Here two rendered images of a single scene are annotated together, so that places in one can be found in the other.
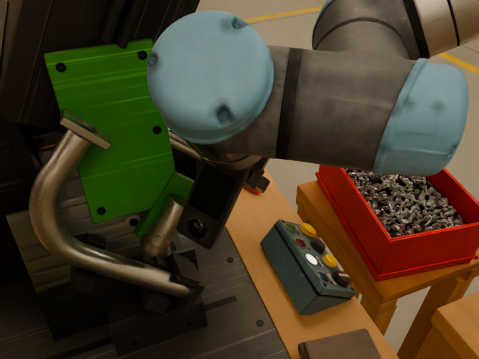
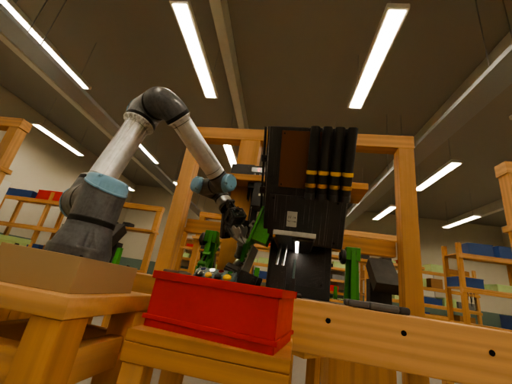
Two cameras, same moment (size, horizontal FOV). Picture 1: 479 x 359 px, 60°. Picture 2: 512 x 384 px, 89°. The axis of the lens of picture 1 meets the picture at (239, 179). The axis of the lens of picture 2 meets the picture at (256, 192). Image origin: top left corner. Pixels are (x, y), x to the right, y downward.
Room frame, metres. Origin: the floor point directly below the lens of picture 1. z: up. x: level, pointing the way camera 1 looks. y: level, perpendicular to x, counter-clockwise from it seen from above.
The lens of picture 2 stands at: (1.05, -0.91, 0.92)
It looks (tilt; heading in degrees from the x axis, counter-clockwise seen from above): 20 degrees up; 122
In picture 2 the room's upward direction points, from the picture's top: 9 degrees clockwise
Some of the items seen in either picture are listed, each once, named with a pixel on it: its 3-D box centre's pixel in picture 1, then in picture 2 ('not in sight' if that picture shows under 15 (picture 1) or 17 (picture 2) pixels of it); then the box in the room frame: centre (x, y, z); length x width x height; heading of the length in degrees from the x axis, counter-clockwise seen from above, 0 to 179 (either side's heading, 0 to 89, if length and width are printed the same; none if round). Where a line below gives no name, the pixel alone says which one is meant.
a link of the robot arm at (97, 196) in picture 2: not in sight; (101, 198); (0.29, -0.52, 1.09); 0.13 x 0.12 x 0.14; 170
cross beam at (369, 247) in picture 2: not in sight; (283, 237); (0.35, 0.58, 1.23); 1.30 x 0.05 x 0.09; 21
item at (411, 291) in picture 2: not in sight; (285, 213); (0.38, 0.52, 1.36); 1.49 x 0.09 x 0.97; 21
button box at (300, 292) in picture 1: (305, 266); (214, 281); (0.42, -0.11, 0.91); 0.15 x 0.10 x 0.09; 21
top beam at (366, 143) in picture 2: not in sight; (293, 139); (0.38, 0.52, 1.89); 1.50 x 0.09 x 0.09; 21
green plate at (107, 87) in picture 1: (116, 122); (262, 229); (0.44, 0.15, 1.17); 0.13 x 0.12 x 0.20; 21
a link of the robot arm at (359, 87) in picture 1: (363, 102); (206, 187); (0.26, -0.09, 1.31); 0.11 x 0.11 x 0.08; 80
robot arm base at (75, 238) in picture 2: not in sight; (85, 238); (0.29, -0.53, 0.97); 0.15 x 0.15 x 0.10
